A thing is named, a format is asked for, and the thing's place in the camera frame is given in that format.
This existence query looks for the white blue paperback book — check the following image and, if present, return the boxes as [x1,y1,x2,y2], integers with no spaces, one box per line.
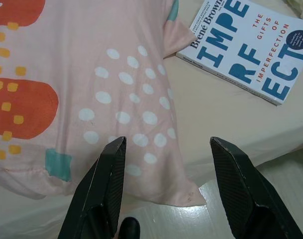
[175,0,303,107]

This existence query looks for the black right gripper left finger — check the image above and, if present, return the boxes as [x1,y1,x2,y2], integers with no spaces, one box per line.
[57,135,127,239]

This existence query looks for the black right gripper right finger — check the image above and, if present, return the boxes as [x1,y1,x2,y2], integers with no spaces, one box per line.
[209,136,303,239]

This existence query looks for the mattress with cream sheet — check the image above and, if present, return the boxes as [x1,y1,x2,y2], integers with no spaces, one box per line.
[0,0,303,239]

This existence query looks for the pink patterned pillow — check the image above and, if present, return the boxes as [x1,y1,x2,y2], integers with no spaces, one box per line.
[0,0,208,206]

